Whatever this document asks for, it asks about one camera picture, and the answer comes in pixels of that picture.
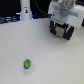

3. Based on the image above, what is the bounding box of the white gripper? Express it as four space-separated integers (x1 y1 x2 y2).
48 0 82 27

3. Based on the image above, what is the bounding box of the black kcup holder drawer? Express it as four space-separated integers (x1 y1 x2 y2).
50 21 74 40

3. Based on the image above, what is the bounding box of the green lid kcup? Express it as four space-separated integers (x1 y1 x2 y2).
23 59 31 69

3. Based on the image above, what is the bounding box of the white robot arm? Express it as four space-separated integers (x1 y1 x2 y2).
48 0 84 28

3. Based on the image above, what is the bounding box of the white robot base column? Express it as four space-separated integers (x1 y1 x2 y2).
20 0 32 20

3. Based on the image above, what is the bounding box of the dark keyboard with blue light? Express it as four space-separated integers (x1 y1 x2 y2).
0 14 21 24

